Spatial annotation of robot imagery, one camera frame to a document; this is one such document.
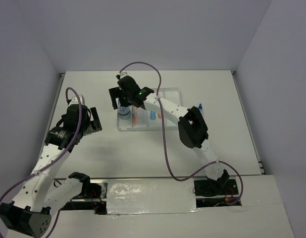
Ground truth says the orange pen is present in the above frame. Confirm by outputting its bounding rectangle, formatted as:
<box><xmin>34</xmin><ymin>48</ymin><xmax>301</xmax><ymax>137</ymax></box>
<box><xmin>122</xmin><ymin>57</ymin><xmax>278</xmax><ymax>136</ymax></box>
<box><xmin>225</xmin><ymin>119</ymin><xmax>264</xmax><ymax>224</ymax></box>
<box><xmin>132</xmin><ymin>107</ymin><xmax>138</xmax><ymax>127</ymax></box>

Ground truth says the blue tape roll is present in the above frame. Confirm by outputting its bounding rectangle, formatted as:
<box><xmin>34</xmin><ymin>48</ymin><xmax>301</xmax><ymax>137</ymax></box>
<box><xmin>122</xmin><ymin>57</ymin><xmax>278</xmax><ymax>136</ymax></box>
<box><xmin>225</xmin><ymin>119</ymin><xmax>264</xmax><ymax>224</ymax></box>
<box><xmin>117</xmin><ymin>105</ymin><xmax>131</xmax><ymax>119</ymax></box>

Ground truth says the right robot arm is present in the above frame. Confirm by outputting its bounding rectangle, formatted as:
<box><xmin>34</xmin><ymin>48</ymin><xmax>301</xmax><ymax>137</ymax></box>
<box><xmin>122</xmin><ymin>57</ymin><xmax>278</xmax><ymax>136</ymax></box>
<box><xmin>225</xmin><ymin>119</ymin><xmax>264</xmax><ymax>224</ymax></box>
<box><xmin>109</xmin><ymin>74</ymin><xmax>230</xmax><ymax>196</ymax></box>

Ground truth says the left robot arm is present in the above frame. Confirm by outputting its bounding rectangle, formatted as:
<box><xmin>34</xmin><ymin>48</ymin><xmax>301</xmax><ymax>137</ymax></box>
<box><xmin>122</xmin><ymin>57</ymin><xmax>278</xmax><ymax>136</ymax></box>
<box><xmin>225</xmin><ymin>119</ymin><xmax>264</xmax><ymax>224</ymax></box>
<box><xmin>0</xmin><ymin>104</ymin><xmax>102</xmax><ymax>238</ymax></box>

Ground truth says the white divided organizer tray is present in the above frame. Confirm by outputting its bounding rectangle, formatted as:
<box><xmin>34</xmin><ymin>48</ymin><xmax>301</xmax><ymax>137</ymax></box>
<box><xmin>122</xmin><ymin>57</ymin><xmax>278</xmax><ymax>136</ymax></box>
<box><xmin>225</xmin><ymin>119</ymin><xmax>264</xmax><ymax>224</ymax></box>
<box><xmin>116</xmin><ymin>87</ymin><xmax>182</xmax><ymax>132</ymax></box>

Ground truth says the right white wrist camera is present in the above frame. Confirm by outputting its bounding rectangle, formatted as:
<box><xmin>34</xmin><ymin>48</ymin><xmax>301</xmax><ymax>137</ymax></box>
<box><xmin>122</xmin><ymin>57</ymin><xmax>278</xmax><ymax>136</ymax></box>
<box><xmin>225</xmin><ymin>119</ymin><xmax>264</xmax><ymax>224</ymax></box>
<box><xmin>116</xmin><ymin>71</ymin><xmax>128</xmax><ymax>80</ymax></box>

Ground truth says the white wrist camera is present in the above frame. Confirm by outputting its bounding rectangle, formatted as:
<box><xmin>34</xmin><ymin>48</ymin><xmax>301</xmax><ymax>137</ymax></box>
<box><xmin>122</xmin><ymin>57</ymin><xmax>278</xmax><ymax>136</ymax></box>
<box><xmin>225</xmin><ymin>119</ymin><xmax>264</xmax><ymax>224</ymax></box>
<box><xmin>67</xmin><ymin>95</ymin><xmax>85</xmax><ymax>106</ymax></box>
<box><xmin>116</xmin><ymin>71</ymin><xmax>128</xmax><ymax>80</ymax></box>

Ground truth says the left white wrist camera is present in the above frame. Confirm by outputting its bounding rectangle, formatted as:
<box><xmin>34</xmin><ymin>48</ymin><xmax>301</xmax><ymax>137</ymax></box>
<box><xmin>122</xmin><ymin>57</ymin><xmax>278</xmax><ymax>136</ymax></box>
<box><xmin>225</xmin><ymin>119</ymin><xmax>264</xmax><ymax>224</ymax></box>
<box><xmin>67</xmin><ymin>95</ymin><xmax>85</xmax><ymax>106</ymax></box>

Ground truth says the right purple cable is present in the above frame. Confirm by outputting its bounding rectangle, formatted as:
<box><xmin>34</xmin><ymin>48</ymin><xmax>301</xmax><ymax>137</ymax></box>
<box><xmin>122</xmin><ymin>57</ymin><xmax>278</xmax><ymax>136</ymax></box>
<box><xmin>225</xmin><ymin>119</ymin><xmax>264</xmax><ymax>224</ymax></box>
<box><xmin>120</xmin><ymin>61</ymin><xmax>244</xmax><ymax>205</ymax></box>

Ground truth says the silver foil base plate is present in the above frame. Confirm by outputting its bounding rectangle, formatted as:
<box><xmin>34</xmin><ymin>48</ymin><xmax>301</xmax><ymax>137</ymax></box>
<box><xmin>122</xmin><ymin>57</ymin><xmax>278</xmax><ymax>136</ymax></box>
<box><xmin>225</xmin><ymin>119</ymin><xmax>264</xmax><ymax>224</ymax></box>
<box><xmin>106</xmin><ymin>178</ymin><xmax>197</xmax><ymax>215</ymax></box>

